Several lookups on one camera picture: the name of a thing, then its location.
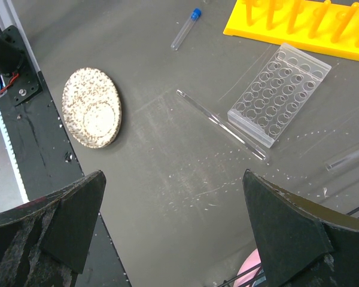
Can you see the clear acrylic tube rack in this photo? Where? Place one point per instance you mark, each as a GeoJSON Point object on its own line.
{"type": "Point", "coordinates": [277, 94]}

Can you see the long glass tube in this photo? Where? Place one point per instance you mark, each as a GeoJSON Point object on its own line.
{"type": "Point", "coordinates": [342, 160]}
{"type": "Point", "coordinates": [259, 153]}

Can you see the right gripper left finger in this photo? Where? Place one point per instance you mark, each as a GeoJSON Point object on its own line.
{"type": "Point", "coordinates": [45, 242]}

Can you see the pink plate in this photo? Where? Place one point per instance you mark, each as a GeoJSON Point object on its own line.
{"type": "Point", "coordinates": [252, 260]}

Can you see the speckled ceramic plate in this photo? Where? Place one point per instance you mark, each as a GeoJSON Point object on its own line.
{"type": "Point", "coordinates": [91, 108]}

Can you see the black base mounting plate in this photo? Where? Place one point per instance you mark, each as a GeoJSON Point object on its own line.
{"type": "Point", "coordinates": [47, 161]}

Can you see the black wire basket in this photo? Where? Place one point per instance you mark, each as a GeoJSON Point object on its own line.
{"type": "Point", "coordinates": [314, 249]}

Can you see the yellow test tube rack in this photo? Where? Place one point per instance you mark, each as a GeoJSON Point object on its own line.
{"type": "Point", "coordinates": [323, 27]}

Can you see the grey cable duct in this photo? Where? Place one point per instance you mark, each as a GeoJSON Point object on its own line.
{"type": "Point", "coordinates": [12, 159]}

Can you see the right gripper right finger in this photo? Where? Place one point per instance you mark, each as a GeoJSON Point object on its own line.
{"type": "Point", "coordinates": [262, 197]}

